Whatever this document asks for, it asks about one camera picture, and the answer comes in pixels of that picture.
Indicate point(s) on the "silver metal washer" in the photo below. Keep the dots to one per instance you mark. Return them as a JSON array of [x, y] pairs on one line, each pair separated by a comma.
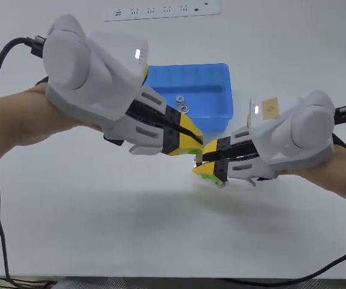
[[185, 108], [179, 98]]

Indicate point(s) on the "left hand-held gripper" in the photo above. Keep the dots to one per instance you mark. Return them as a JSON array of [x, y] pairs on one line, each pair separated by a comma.
[[79, 66]]

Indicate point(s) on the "blue plastic container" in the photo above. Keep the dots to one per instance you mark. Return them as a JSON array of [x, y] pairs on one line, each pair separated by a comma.
[[209, 99]]

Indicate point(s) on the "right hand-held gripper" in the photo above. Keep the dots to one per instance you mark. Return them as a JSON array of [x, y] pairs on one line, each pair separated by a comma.
[[293, 135]]

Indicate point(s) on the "person's right forearm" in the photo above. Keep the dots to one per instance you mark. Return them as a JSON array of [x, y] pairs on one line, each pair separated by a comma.
[[341, 177]]

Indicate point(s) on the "person's left forearm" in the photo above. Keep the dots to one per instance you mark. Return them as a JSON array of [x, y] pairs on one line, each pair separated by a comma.
[[16, 120]]

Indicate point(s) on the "white table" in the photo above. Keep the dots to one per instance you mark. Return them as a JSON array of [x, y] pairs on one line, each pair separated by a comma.
[[100, 225]]

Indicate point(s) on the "white power strip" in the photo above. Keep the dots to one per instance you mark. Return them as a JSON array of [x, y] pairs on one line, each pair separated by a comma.
[[161, 10]]

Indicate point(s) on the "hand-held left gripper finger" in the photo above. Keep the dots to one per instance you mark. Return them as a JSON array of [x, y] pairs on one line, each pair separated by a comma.
[[149, 135]]

